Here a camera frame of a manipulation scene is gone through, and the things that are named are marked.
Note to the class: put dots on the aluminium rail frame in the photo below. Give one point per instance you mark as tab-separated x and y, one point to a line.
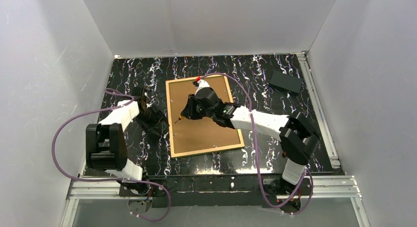
334	201

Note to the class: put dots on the black rectangular box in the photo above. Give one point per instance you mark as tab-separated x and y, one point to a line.
285	83

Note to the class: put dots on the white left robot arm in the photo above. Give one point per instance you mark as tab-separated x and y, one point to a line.
105	143

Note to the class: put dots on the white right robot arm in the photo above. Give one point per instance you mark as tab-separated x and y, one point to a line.
297	135

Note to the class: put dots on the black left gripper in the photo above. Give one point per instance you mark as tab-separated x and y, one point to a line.
154	120

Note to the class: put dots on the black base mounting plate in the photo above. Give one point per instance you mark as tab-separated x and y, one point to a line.
213	190

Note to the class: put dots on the green wooden photo frame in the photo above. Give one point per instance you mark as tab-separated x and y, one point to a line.
194	137

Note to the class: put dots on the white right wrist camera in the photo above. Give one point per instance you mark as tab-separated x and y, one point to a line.
200	83

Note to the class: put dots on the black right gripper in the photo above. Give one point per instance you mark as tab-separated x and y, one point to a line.
190	109

